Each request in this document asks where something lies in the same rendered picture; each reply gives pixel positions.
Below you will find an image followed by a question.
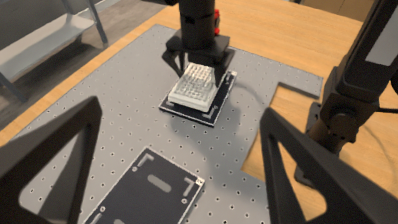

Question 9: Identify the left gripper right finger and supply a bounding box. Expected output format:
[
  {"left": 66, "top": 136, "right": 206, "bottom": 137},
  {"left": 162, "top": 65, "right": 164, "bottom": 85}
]
[{"left": 259, "top": 107, "right": 398, "bottom": 224}]

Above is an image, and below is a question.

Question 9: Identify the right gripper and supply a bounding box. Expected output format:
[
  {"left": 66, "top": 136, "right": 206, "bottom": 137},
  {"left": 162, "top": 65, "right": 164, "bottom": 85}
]
[{"left": 161, "top": 9, "right": 236, "bottom": 88}]

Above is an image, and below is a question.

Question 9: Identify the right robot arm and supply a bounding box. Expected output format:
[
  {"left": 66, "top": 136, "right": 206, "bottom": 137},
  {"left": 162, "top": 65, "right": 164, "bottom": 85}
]
[{"left": 140, "top": 0, "right": 398, "bottom": 158}]

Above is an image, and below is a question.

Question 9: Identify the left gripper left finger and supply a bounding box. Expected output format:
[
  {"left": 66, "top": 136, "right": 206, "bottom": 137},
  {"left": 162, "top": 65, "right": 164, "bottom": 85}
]
[{"left": 0, "top": 95, "right": 103, "bottom": 224}]

